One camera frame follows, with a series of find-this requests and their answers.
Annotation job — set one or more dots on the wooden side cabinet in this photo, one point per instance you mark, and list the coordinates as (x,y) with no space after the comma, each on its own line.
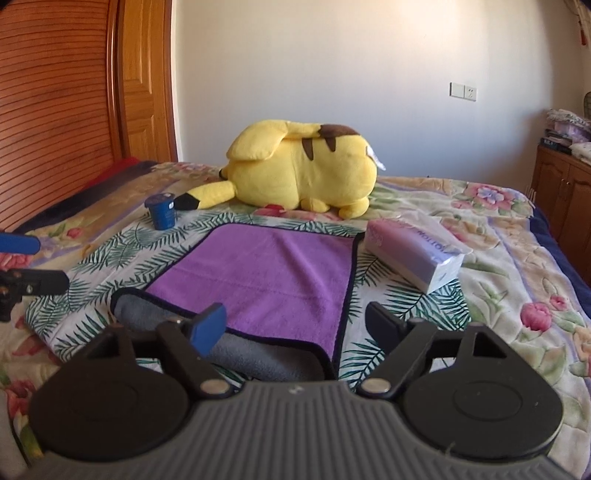
(562,192)

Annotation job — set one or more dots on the wooden room door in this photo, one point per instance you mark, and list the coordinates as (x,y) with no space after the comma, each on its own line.
(145,79)

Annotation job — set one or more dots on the wooden louvered wardrobe door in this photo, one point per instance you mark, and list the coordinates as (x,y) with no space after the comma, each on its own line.
(60,117)

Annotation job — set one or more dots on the white folded cloth bundle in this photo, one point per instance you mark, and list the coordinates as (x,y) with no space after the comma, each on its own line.
(582,151)

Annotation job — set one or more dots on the yellow Pikachu plush toy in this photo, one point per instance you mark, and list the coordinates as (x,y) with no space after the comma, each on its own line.
(309,166)

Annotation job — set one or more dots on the dark blue blanket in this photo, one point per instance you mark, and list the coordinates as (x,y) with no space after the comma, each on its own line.
(540,227)

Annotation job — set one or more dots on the floral bed quilt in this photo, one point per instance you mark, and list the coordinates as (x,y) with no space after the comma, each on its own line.
(510,282)

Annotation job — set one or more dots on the palm leaf print cloth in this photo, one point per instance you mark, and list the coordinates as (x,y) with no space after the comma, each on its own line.
(135,255)

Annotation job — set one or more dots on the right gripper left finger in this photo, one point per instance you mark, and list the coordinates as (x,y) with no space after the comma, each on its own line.
(186,344)

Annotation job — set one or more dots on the stack of folded linens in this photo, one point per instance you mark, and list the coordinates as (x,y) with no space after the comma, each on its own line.
(564,128)

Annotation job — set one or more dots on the purple tissue pack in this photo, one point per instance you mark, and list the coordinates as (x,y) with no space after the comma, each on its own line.
(418,247)

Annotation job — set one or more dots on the red blanket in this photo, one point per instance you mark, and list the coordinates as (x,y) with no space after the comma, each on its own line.
(112,171)

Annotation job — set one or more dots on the purple grey microfibre towel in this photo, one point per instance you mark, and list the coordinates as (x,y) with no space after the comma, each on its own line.
(286,294)

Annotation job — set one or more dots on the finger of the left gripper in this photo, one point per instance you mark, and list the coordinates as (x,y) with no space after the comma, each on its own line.
(19,244)
(41,282)

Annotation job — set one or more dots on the small blue cup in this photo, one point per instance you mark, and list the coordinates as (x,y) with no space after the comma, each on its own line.
(161,210)

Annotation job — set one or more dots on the white wall switch socket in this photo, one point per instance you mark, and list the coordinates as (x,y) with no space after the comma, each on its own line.
(464,92)

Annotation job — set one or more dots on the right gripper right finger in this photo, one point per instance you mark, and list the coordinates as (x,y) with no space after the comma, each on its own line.
(406,345)

